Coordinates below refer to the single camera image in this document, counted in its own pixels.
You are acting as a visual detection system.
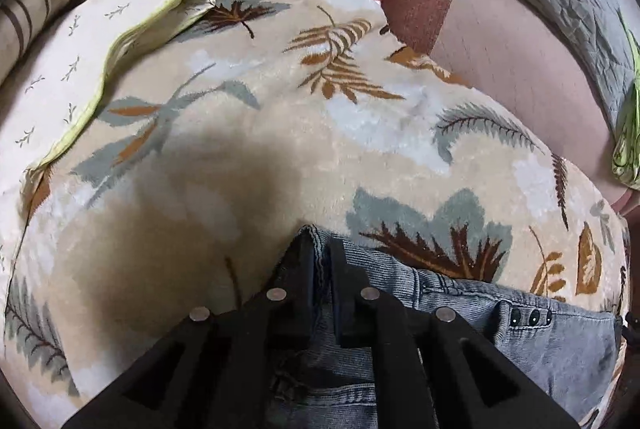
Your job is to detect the grey blue denim pants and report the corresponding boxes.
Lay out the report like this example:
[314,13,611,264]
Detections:
[262,227,620,428]

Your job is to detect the beige leaf pattern blanket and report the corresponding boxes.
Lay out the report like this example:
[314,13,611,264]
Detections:
[1,0,629,428]

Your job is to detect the green patterned cloth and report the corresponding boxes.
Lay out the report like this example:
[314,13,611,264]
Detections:
[612,11,639,190]

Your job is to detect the pink bed sheet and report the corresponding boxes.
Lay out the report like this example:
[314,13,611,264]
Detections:
[383,0,639,215]

